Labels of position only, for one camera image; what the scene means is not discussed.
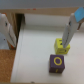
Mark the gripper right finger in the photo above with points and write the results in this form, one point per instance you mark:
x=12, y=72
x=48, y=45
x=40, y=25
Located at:
x=70, y=26

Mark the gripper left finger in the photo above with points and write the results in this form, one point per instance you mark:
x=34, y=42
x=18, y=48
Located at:
x=6, y=28

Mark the yellow block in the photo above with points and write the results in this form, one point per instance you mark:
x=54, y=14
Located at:
x=60, y=49

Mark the purple block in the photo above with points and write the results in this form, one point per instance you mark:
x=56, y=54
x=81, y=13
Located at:
x=56, y=63

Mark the white plastic box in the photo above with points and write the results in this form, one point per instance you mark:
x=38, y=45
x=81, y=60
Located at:
x=36, y=46

